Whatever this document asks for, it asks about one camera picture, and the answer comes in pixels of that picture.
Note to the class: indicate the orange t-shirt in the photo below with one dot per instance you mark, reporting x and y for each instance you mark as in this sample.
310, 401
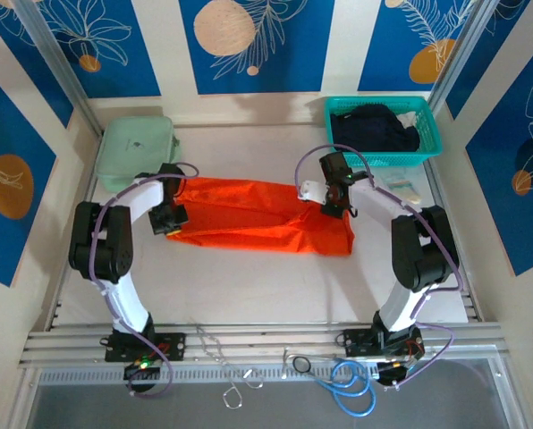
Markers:
257, 214

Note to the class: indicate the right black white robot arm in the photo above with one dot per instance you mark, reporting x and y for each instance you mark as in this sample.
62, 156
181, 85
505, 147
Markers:
418, 250

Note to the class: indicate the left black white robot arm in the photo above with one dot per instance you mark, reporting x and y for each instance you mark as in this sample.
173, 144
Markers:
110, 250

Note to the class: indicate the navy t-shirt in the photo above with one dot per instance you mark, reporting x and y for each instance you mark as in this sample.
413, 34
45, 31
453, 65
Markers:
374, 129

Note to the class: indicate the small clear plastic packet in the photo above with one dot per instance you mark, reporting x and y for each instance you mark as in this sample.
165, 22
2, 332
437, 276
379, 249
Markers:
405, 187

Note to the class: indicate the mint green storage case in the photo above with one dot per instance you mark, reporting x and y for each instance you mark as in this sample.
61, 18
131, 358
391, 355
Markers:
134, 143

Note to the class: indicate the white cloth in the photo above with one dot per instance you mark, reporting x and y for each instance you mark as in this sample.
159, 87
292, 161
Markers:
407, 118

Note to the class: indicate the teal plastic basket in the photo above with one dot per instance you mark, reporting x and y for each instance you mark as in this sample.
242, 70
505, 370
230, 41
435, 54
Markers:
432, 134

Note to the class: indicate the black connector board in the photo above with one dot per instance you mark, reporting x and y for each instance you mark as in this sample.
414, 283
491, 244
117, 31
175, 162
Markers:
396, 371
141, 371

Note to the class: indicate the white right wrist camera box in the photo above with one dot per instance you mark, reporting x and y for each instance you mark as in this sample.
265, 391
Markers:
311, 190

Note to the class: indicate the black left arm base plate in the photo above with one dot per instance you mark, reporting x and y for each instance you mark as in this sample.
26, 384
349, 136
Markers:
177, 346

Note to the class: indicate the aluminium frame rail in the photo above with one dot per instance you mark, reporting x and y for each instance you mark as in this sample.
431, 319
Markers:
257, 342

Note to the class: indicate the aluminium side rail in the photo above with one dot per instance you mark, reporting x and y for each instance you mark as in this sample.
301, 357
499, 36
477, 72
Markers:
54, 319
472, 308

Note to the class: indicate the aluminium corner post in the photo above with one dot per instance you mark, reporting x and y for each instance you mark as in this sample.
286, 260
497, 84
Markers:
63, 67
461, 49

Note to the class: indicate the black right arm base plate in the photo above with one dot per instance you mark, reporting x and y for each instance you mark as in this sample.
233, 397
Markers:
358, 342

